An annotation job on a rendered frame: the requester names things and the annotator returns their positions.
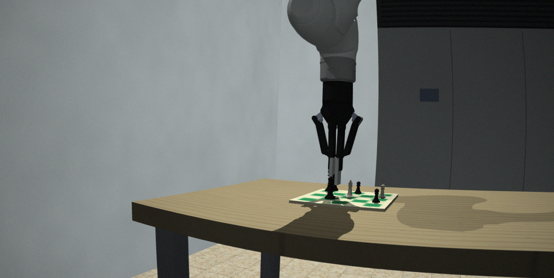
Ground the green and cream chessboard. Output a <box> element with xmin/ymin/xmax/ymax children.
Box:
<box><xmin>289</xmin><ymin>189</ymin><xmax>398</xmax><ymax>212</ymax></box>

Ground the white pawn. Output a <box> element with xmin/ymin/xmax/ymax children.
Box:
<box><xmin>378</xmin><ymin>185</ymin><xmax>386</xmax><ymax>198</ymax></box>

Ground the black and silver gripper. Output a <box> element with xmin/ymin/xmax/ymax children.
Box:
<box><xmin>312</xmin><ymin>81</ymin><xmax>363</xmax><ymax>185</ymax></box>

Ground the white bishop chess piece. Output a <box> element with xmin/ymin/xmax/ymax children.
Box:
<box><xmin>345</xmin><ymin>180</ymin><xmax>354</xmax><ymax>198</ymax></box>

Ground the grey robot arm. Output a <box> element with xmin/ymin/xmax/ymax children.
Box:
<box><xmin>287</xmin><ymin>0</ymin><xmax>361</xmax><ymax>83</ymax></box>

